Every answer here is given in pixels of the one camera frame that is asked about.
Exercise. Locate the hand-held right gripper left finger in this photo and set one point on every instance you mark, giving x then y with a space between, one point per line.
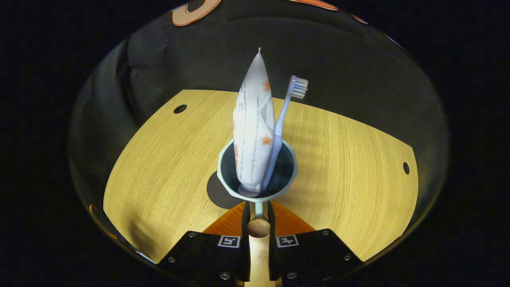
207 259

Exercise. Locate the black backdrop cloth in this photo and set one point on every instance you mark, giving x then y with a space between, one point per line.
338 59

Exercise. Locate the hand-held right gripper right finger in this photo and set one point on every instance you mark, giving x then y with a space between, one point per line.
314 259

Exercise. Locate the dark round coaster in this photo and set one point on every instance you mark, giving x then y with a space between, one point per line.
217 195

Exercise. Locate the light blue toothbrush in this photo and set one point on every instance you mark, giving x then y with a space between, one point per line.
281 123

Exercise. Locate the white toothpaste tube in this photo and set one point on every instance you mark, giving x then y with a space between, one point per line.
253 119

